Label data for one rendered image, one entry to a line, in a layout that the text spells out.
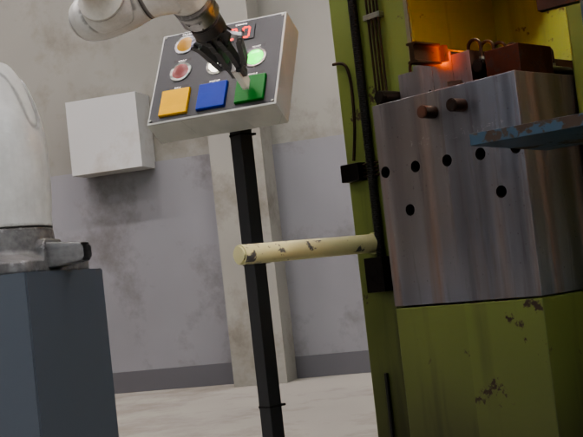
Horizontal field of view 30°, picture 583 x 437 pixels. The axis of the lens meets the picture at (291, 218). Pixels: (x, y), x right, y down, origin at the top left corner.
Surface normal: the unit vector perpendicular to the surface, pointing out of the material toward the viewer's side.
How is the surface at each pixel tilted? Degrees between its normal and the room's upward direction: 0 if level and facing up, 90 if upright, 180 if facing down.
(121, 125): 90
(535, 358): 90
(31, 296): 90
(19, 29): 90
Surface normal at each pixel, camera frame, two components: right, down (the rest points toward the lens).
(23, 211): 0.74, -0.08
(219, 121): -0.09, 0.85
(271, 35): -0.37, -0.50
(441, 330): -0.73, 0.04
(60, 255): -0.15, -0.04
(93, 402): 0.95, -0.12
